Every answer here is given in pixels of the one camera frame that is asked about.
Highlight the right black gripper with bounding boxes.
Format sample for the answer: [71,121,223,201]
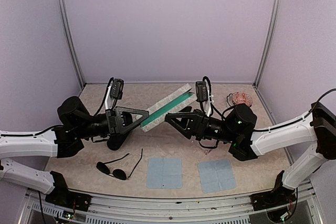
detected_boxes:
[164,105,237,143]

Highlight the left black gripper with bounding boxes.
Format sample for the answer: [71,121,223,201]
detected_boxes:
[75,104,151,138]

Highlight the grey glasses case green lining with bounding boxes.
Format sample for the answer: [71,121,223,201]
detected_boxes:
[140,83,197,132]

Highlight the blue cleaning cloth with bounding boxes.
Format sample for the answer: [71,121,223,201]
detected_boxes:
[146,157,183,189]
[198,159,237,194]

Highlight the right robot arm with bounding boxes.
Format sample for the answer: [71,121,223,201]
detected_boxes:
[165,102,335,205]

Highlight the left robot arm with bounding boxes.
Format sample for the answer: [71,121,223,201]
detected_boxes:
[1,96,149,206]

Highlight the black round sunglasses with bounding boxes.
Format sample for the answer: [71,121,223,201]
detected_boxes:
[96,149,143,181]

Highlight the black oval glasses case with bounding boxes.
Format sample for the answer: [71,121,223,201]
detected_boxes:
[107,132,130,151]

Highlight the red patterned bowl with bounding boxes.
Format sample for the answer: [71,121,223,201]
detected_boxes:
[226,92,253,107]

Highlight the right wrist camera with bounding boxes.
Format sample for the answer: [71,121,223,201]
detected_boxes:
[195,76,214,117]

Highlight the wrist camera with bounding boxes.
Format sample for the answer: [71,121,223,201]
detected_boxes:
[104,77,124,110]
[195,76,214,117]

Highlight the clear frame glasses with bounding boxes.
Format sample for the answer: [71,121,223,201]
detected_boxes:
[191,140,216,155]

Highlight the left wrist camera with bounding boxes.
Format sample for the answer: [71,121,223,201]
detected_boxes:
[104,77,124,110]

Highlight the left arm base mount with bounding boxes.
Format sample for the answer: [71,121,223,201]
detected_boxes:
[45,171,92,212]

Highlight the aluminium front rail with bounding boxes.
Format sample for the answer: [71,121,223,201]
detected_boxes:
[23,182,322,224]

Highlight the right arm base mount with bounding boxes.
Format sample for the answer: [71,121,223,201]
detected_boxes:
[250,170,297,211]

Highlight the right aluminium corner post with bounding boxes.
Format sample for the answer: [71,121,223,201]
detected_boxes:
[253,0,281,89]

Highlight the aluminium corner post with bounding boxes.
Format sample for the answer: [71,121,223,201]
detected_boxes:
[253,0,281,89]
[57,0,86,90]

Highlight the left aluminium corner post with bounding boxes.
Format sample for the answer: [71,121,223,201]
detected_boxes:
[57,0,86,90]

